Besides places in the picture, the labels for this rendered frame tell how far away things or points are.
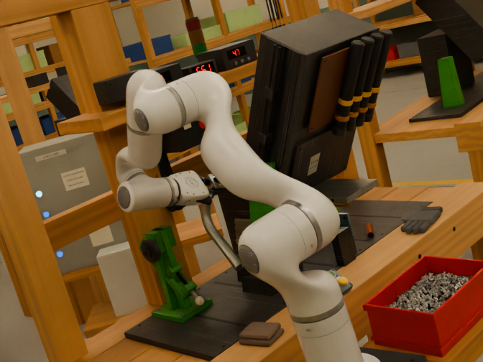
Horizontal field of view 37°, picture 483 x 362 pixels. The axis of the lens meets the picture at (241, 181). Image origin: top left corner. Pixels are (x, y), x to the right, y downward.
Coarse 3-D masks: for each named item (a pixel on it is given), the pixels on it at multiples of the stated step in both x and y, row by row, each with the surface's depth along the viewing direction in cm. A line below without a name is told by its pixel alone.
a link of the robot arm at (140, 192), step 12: (132, 180) 196; (144, 180) 197; (156, 180) 199; (120, 192) 195; (132, 192) 192; (144, 192) 194; (156, 192) 196; (168, 192) 199; (120, 204) 196; (132, 204) 192; (144, 204) 195; (156, 204) 198; (168, 204) 201
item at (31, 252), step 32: (288, 0) 284; (64, 32) 217; (96, 32) 217; (96, 64) 217; (0, 128) 196; (0, 160) 196; (352, 160) 300; (0, 192) 196; (32, 192) 203; (0, 224) 204; (32, 224) 202; (128, 224) 231; (160, 224) 233; (32, 256) 202; (32, 288) 204; (64, 288) 209; (160, 288) 233; (64, 320) 209; (64, 352) 209
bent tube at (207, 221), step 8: (208, 176) 214; (216, 184) 213; (208, 208) 220; (208, 216) 220; (208, 224) 219; (208, 232) 218; (216, 232) 218; (216, 240) 216; (224, 240) 216; (224, 248) 214; (232, 256) 212; (232, 264) 212; (240, 264) 213
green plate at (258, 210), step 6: (270, 162) 215; (252, 204) 222; (258, 204) 221; (264, 204) 218; (252, 210) 223; (258, 210) 221; (264, 210) 219; (270, 210) 217; (252, 216) 223; (258, 216) 221; (252, 222) 223
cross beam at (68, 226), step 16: (192, 160) 253; (112, 192) 232; (80, 208) 223; (96, 208) 227; (112, 208) 231; (48, 224) 215; (64, 224) 219; (80, 224) 223; (96, 224) 227; (64, 240) 219
